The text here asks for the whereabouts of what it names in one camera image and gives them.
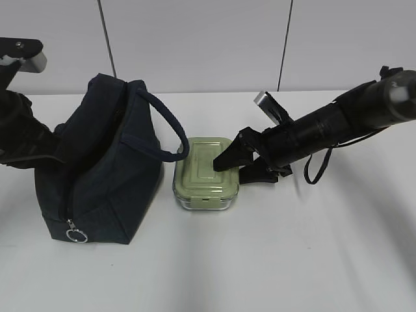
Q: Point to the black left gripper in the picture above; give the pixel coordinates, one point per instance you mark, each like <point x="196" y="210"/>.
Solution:
<point x="39" y="147"/>

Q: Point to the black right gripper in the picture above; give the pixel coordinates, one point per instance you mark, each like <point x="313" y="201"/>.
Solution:
<point x="274" y="145"/>

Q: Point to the green lid glass container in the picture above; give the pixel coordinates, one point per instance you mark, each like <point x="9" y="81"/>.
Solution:
<point x="196" y="185"/>

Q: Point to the dark blue lunch bag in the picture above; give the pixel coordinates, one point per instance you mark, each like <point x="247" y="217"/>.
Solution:
<point x="113" y="149"/>

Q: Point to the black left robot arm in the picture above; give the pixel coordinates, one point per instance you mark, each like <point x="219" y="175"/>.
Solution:
<point x="16" y="111"/>

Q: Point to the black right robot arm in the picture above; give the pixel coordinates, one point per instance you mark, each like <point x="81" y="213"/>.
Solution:
<point x="354" y="116"/>

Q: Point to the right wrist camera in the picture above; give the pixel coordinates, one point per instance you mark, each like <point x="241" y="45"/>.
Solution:
<point x="271" y="108"/>

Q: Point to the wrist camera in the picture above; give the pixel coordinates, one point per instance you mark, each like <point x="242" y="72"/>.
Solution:
<point x="27" y="52"/>
<point x="271" y="108"/>

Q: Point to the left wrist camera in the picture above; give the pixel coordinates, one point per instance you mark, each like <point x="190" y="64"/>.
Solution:
<point x="27" y="52"/>

